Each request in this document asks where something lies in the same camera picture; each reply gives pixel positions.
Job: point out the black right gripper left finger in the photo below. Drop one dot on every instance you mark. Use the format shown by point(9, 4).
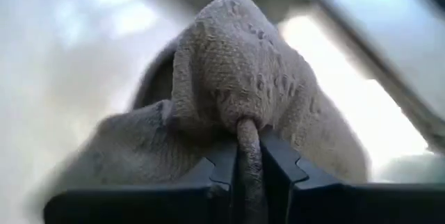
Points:
point(139, 206)

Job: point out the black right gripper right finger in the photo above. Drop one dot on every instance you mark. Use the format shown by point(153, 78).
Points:
point(347, 206)

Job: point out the brown-grey waffle towel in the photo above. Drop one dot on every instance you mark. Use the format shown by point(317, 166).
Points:
point(236, 78)

